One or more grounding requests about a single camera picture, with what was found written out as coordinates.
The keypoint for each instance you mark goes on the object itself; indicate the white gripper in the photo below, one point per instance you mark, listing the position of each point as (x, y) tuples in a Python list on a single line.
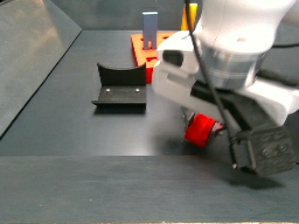
[(172, 83)]

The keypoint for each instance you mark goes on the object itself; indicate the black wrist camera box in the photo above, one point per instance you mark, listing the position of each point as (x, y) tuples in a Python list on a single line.
[(263, 151)]

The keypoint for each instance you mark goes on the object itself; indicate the blue arch peg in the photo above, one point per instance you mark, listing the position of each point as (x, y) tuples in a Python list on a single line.
[(150, 29)]

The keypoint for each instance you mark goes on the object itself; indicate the red fixture block with holes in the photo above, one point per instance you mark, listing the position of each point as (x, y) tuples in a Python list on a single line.
[(143, 56)]

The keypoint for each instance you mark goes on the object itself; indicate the red arch object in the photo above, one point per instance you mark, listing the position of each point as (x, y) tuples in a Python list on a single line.
[(199, 130)]

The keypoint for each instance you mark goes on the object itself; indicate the black curved fixture stand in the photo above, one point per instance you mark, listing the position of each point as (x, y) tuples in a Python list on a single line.
[(122, 86)]

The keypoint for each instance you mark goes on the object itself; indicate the yellow arch peg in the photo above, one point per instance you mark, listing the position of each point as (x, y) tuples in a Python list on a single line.
[(188, 15)]

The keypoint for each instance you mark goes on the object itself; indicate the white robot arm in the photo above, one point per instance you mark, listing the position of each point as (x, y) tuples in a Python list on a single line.
[(232, 37)]

